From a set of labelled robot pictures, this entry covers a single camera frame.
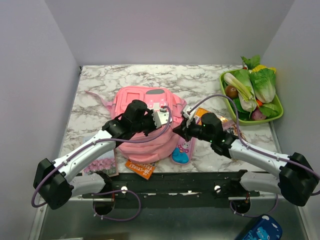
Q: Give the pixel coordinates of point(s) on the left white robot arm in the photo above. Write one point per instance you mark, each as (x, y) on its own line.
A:
(53, 179)

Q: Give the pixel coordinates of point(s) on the orange card packet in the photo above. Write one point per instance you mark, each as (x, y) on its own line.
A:
(199, 113)

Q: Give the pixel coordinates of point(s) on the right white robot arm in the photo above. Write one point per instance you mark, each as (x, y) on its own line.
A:
(295, 179)

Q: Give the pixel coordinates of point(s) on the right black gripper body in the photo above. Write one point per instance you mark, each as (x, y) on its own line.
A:
(198, 133)

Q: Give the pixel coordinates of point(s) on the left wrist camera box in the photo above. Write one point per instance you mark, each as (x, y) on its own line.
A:
(161, 117)

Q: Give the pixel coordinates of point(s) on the pink cat pencil case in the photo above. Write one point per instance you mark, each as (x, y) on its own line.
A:
(183, 151)

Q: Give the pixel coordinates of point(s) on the green lettuce head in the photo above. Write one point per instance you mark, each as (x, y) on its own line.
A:
(264, 84)

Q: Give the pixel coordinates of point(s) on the brown illustrated notebook packet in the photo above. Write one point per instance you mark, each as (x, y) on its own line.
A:
(229, 126)

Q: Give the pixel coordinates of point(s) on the orange Treehouse book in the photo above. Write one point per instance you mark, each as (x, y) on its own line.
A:
(143, 170)

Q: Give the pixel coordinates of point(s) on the blue dinosaur pencil case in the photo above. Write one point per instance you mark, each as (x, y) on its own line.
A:
(263, 227)

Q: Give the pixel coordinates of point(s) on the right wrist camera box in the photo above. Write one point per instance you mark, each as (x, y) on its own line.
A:
(188, 113)

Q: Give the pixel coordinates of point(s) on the green vegetable tray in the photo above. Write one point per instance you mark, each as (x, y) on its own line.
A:
(273, 110)

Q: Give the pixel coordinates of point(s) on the black mounting rail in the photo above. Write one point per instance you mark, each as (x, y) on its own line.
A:
(174, 190)

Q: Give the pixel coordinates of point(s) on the purple pink radish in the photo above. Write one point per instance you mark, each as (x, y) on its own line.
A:
(257, 115)

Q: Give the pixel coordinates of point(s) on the Designer Fate flower book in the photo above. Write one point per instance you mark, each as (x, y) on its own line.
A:
(106, 163)

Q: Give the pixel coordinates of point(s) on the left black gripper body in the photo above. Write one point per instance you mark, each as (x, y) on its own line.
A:
(147, 124)

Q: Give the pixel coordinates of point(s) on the pink student backpack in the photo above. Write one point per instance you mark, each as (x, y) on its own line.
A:
(158, 144)

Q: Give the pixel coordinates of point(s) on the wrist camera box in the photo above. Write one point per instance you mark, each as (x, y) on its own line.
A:
(161, 117)
(188, 113)

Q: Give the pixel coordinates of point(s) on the brown round fruit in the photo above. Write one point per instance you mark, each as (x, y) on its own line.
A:
(231, 92)

